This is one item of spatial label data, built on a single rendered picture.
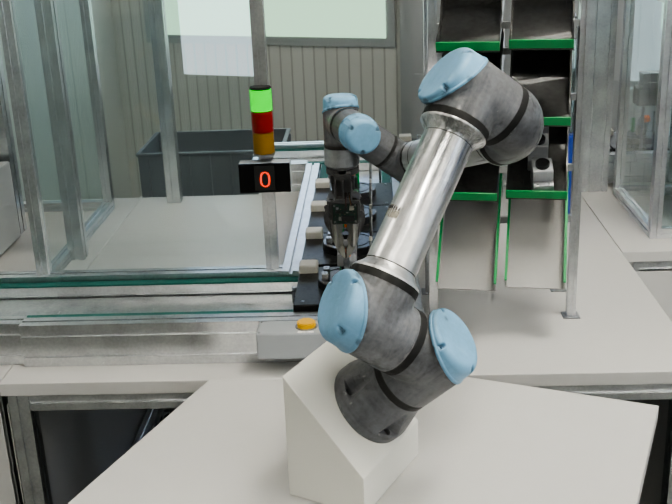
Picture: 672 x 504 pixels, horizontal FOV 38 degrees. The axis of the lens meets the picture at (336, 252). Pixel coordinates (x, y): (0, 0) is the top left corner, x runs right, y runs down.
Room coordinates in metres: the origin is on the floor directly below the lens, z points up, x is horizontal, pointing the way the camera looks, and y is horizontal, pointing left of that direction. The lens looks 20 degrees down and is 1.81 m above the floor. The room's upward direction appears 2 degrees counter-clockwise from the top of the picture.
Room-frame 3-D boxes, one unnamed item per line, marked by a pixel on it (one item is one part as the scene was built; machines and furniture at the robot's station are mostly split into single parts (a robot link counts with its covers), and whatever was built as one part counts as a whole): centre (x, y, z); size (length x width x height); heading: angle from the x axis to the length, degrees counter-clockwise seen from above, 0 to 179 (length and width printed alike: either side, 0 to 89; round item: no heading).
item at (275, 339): (1.91, 0.07, 0.93); 0.21 x 0.07 x 0.06; 87
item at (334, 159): (2.04, -0.02, 1.29); 0.08 x 0.08 x 0.05
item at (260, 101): (2.25, 0.16, 1.39); 0.05 x 0.05 x 0.05
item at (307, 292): (2.12, -0.03, 0.96); 0.24 x 0.24 x 0.02; 87
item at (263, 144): (2.25, 0.16, 1.29); 0.05 x 0.05 x 0.05
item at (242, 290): (2.16, 0.27, 0.91); 0.84 x 0.28 x 0.10; 87
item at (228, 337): (1.98, 0.26, 0.91); 0.89 x 0.06 x 0.11; 87
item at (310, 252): (2.38, -0.04, 1.01); 0.24 x 0.24 x 0.13; 87
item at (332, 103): (2.04, -0.02, 1.37); 0.09 x 0.08 x 0.11; 16
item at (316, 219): (2.62, -0.05, 1.01); 0.24 x 0.24 x 0.13; 87
